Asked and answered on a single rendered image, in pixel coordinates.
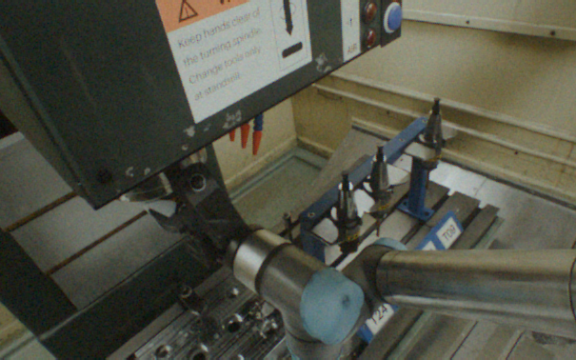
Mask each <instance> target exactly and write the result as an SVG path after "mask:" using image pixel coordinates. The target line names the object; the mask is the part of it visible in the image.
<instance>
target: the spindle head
mask: <svg viewBox="0 0 576 360"><path fill-rule="evenodd" d="M358 1H359V51H360V53H358V54H356V55H355V56H353V57H351V58H349V59H348V60H347V61H345V62H344V54H343V34H342V12H341V0H306V7H307V17H308V36H309V45H310V55H311V61H309V62H307V63H305V64H304V65H302V66H300V67H299V68H297V69H295V70H293V71H292V72H290V73H288V74H287V75H285V76H283V77H281V78H279V79H277V80H276V81H274V82H272V83H270V84H268V85H266V86H263V87H262V88H260V89H259V90H256V91H254V92H252V93H251V94H249V95H247V96H245V97H243V98H241V99H240V100H238V101H236V102H234V103H232V104H230V105H228V106H227V107H225V108H223V109H221V110H218V111H217V112H215V113H213V114H211V115H209V116H207V117H205V118H204V120H202V121H200V122H198V123H195V121H194V117H193V114H192V111H191V108H190V105H189V100H188V97H187V94H186V91H185V88H184V85H183V82H182V79H181V76H180V73H179V70H178V67H177V64H176V61H175V58H174V55H173V52H172V49H171V45H170V42H169V38H168V35H167V32H166V29H165V26H164V23H163V20H162V17H161V14H160V11H159V10H158V8H157V5H156V2H155V0H0V110H1V111H2V112H4V113H5V114H6V116H7V118H8V119H9V120H10V121H11V122H12V124H13V125H14V126H15V127H16V128H17V129H18V130H19V131H20V132H21V133H22V134H23V135H24V136H25V138H26V139H27V140H28V141H29V142H30V143H31V144H32V145H33V146H34V148H35V149H36V150H37V151H38V152H39V153H40V154H41V155H42V156H43V157H44V159H45V160H46V161H47V162H48V163H49V164H51V165H52V166H53V169H54V170H55V171H56V172H57V173H58V174H59V175H60V176H61V177H62V178H63V180H64V181H65V182H66V183H67V184H68V185H69V186H70V187H71V188H72V190H73V191H74V192H75V193H76V194H77V195H78V196H80V197H81V198H83V199H85V200H86V201H87V202H88V203H89V205H90V206H91V207H92V208H93V209H94V210H99V209H101V208H102V207H104V206H105V205H106V204H108V203H111V202H113V201H114V200H116V199H118V198H119V197H121V196H123V195H125V194H126V193H128V192H130V191H131V190H134V189H136V188H137V187H139V186H141V185H142V184H144V183H146V182H147V181H148V180H150V179H152V178H153V177H155V176H157V175H158V174H160V173H162V172H164V171H165V170H169V168H170V167H172V166H174V165H175V164H177V163H179V162H181V161H182V160H184V159H186V158H187V157H189V156H191V155H193V154H194V153H195V152H197V151H198V150H201V149H203V148H204V147H206V146H208V145H209V144H211V143H213V142H214V141H217V140H219V139H221V138H222V137H224V136H226V135H227V134H229V133H231V132H233V131H234V130H237V129H238V128H240V127H242V126H243V125H245V124H246V123H248V122H249V121H251V120H253V118H254V117H256V116H258V115H260V114H261V113H263V112H266V111H267V110H270V109H272V108H273V107H275V106H277V105H278V104H280V103H282V102H283V101H285V100H287V99H289V98H290V97H291V96H293V95H294V94H296V93H298V92H300V91H301V90H304V89H305V88H307V87H309V86H310V85H312V84H315V83H317V82H318V81H320V80H322V79H323V78H325V77H327V76H329V75H330V74H332V73H334V72H335V71H336V70H338V69H340V68H341V67H342V66H344V65H345V64H347V63H349V62H350V61H352V60H354V59H356V58H357V57H359V56H361V55H362V54H364V53H367V52H369V50H366V49H364V48H363V44H362V39H363V35H364V33H365V31H367V30H368V29H369V28H375V29H376V30H377V42H376V44H375V46H374V47H373V49H374V48H376V47H378V46H379V45H381V10H382V0H375V1H376V3H377V7H378V11H377V15H376V19H375V21H374V22H373V23H372V24H371V25H367V24H364V22H363V20H362V9H363V6H364V4H365V3H366V1H368V0H358ZM373 49H371V50H373Z"/></svg>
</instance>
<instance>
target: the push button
mask: <svg viewBox="0 0 576 360"><path fill-rule="evenodd" d="M402 18H403V11H402V9H401V7H400V6H398V5H395V6H393V7H392V8H391V9H390V11H389V13H388V17H387V27H388V29H389V30H397V29H398V28H399V26H400V24H401V22H402Z"/></svg>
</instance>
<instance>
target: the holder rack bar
mask: <svg viewBox="0 0 576 360"><path fill-rule="evenodd" d="M427 120H428V119H427V117H425V116H420V117H419V118H417V120H416V121H415V122H413V123H411V124H410V125H409V126H408V127H406V128H405V129H404V130H402V131H401V132H400V133H399V134H397V135H396V136H395V137H394V138H392V139H391V140H390V141H389V142H387V143H386V144H385V145H384V147H383V152H384V153H385V157H386V159H387V163H388V164H390V165H391V164H392V163H394V162H395V161H396V160H397V159H398V158H399V157H401V156H402V155H403V153H401V150H402V149H403V148H404V147H405V146H407V145H408V144H409V143H410V142H415V143H418V142H419V138H420V134H422V135H424V133H425V130H426V126H427ZM374 156H376V152H375V153H374V154H372V155H371V156H370V157H369V158H368V159H367V160H366V161H365V162H362V163H361V164H360V165H359V166H357V167H356V169H355V170H354V171H352V172H351V173H350V174H349V175H348V180H349V183H350V184H351V185H352V188H353V190H356V189H359V190H362V189H364V188H365V183H368V181H367V179H368V178H369V177H370V174H371V169H372V163H373V158H374ZM340 185H341V181H340V182H339V183H337V184H336V185H335V186H334V187H332V188H331V189H330V190H328V191H327V192H326V193H325V194H323V195H322V196H321V197H320V198H319V199H317V200H316V201H314V202H313V203H311V204H310V205H309V206H308V207H306V208H305V209H304V210H302V211H301V212H300V213H299V214H298V215H297V216H298V223H299V226H301V227H303V228H304V229H306V230H308V229H309V228H310V227H312V226H313V225H315V224H316V223H317V222H319V221H320V220H321V219H322V217H323V216H326V217H327V218H328V219H329V217H330V216H332V214H331V212H332V209H333V207H334V208H337V200H338V192H339V186H340Z"/></svg>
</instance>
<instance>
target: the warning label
mask: <svg viewBox="0 0 576 360"><path fill-rule="evenodd" d="M155 2H156V5H157V8H158V10H159V11H160V14H161V17H162V20H163V23H164V26H165V29H166V32H167V35H168V38H169V42H170V45H171V49H172V52H173V55H174V58H175V61H176V64H177V67H178V70H179V73H180V76H181V79H182V82H183V85H184V88H185V91H186V94H187V97H188V100H189V105H190V108H191V111H192V114H193V117H194V121H195V123H198V122H200V121H202V120H204V118H205V117H207V116H209V115H211V114H213V113H215V112H217V111H218V110H221V109H223V108H225V107H227V106H228V105H230V104H232V103H234V102H236V101H238V100H240V99H241V98H243V97H245V96H247V95H249V94H251V93H252V92H254V91H256V90H259V89H260V88H262V87H263V86H266V85H268V84H270V83H272V82H274V81H276V80H277V79H279V78H281V77H283V76H285V75H287V74H288V73H290V72H292V71H293V70H295V69H297V68H299V67H300V66H302V65H304V64H305V63H307V62H309V61H311V55H310V45H309V36H308V17H307V7H306V0H155Z"/></svg>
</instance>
